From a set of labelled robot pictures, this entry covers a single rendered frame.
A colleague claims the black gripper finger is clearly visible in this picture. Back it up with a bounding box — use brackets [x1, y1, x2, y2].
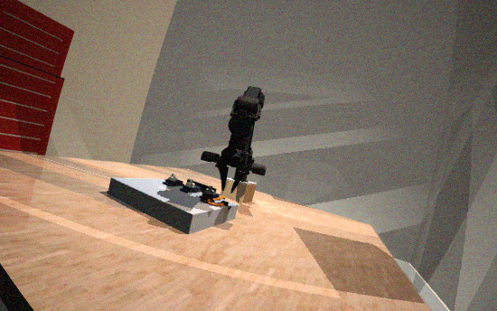
[215, 165, 229, 191]
[230, 171, 249, 193]

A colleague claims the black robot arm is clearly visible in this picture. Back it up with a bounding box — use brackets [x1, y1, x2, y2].
[220, 86, 265, 180]

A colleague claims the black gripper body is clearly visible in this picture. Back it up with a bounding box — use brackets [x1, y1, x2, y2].
[201, 137, 267, 175]

